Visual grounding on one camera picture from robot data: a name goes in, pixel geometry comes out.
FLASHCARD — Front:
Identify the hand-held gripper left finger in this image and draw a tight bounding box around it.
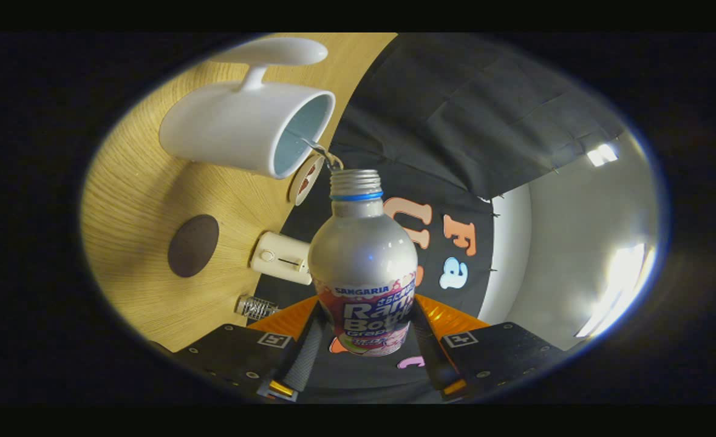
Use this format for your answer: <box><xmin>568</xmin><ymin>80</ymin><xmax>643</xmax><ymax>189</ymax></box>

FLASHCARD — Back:
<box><xmin>174</xmin><ymin>295</ymin><xmax>329</xmax><ymax>402</ymax></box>

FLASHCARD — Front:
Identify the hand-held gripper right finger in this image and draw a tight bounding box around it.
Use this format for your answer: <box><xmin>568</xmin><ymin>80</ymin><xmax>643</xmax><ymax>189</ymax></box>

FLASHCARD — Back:
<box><xmin>411</xmin><ymin>293</ymin><xmax>568</xmax><ymax>399</ymax></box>

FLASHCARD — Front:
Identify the silver juice bottle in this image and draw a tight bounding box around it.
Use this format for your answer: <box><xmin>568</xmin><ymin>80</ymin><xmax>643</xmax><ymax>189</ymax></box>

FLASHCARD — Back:
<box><xmin>307</xmin><ymin>169</ymin><xmax>420</xmax><ymax>358</ymax></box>

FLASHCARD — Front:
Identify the dark brown round coaster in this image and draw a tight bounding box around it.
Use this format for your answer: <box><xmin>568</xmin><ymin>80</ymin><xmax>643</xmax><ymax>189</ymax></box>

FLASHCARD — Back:
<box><xmin>167</xmin><ymin>214</ymin><xmax>220</xmax><ymax>279</ymax></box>

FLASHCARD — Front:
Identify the white cup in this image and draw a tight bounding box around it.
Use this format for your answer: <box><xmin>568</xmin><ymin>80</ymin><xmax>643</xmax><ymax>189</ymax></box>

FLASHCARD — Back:
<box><xmin>159</xmin><ymin>36</ymin><xmax>337</xmax><ymax>180</ymax></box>

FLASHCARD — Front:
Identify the white toaster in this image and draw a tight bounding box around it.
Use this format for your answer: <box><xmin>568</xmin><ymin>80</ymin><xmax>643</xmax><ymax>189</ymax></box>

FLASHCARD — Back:
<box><xmin>249</xmin><ymin>231</ymin><xmax>313</xmax><ymax>286</ymax></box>

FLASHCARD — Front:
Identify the small white plate with food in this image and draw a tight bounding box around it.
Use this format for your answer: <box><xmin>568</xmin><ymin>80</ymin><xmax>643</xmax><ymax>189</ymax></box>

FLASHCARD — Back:
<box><xmin>287</xmin><ymin>153</ymin><xmax>326</xmax><ymax>206</ymax></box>

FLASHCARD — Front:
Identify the wooden table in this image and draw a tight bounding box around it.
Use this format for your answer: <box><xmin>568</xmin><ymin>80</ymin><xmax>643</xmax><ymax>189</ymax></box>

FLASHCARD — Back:
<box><xmin>81</xmin><ymin>33</ymin><xmax>398</xmax><ymax>354</ymax></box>

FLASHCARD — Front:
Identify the metal wire utensil holder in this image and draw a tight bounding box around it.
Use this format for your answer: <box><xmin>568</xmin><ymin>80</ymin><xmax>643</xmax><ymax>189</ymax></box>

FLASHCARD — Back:
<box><xmin>234</xmin><ymin>294</ymin><xmax>281</xmax><ymax>321</ymax></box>

